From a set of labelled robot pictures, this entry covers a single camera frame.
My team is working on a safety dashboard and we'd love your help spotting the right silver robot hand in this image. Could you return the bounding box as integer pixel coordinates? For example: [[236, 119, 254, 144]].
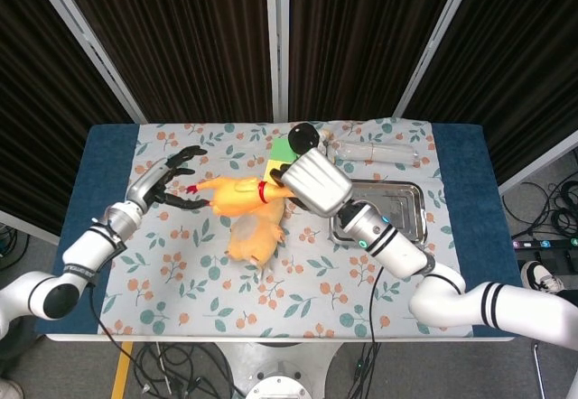
[[269, 150, 355, 219]]

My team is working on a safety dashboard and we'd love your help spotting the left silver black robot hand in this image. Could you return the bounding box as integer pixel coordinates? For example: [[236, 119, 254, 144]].
[[126, 144, 211, 215]]

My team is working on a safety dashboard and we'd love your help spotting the yellow rubber chicken toy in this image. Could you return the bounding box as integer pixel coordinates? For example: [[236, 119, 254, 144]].
[[185, 176, 302, 218]]

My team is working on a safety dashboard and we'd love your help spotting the stainless steel tray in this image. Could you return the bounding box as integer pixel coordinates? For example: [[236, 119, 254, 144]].
[[328, 181, 430, 245]]

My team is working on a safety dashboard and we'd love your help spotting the yellow and green foam block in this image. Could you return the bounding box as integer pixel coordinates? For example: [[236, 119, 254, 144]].
[[262, 137, 295, 181]]

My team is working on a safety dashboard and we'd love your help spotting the black and white plush doll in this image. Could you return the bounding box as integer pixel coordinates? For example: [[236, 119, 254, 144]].
[[286, 120, 334, 162]]

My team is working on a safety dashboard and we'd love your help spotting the blue table cover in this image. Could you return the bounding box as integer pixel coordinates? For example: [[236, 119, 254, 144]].
[[35, 122, 523, 339]]

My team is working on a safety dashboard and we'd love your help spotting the clear plastic bottle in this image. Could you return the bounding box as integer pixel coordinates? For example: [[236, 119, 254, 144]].
[[329, 138, 420, 168]]

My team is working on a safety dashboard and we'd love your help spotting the yellow plush pig toy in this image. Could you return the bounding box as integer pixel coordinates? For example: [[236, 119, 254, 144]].
[[225, 199, 287, 279]]

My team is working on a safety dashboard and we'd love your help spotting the floral printed tablecloth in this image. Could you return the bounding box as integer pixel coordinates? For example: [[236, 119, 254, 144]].
[[98, 117, 473, 339]]

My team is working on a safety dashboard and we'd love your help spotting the yellow floor tape strip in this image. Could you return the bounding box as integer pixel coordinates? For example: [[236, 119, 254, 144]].
[[109, 341, 135, 399]]

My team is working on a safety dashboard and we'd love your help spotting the black power strip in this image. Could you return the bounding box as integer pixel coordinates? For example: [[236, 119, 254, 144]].
[[511, 235, 578, 252]]

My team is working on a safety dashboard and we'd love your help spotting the white black sneaker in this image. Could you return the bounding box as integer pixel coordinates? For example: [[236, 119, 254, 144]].
[[520, 260, 566, 293]]

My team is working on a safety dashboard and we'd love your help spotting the grey shoe toe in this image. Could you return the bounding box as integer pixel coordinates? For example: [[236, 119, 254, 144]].
[[0, 377, 24, 399]]

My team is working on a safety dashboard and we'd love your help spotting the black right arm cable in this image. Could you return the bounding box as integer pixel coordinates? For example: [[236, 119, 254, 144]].
[[366, 265, 385, 342]]

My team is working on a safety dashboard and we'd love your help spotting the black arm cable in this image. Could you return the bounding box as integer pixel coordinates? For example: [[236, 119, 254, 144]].
[[366, 265, 385, 342], [89, 281, 136, 373]]

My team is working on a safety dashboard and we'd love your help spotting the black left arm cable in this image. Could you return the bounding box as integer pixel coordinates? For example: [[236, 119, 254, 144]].
[[89, 281, 136, 373]]

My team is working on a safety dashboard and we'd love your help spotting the white partition frame post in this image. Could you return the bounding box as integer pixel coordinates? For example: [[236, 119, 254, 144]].
[[24, 0, 148, 124], [392, 0, 489, 118], [264, 0, 291, 123]]

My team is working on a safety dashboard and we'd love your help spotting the black floor cable tangle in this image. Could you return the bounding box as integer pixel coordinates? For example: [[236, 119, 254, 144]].
[[97, 339, 238, 399], [499, 177, 578, 240]]

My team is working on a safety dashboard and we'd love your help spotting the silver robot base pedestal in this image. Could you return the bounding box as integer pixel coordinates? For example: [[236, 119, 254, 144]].
[[215, 339, 345, 399]]

